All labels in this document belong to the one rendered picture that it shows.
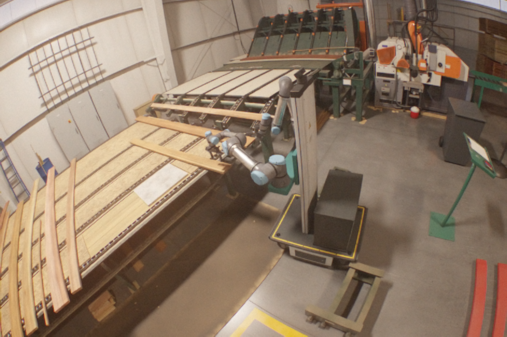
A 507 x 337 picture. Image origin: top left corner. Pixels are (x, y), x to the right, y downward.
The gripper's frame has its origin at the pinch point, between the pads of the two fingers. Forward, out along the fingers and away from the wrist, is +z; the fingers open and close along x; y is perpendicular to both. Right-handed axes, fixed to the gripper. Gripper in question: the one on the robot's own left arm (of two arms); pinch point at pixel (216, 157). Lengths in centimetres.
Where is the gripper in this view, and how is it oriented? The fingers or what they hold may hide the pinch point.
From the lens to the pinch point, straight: 231.7
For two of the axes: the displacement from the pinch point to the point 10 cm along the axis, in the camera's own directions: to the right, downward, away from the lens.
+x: -8.3, -1.5, 5.4
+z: 1.9, 8.3, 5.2
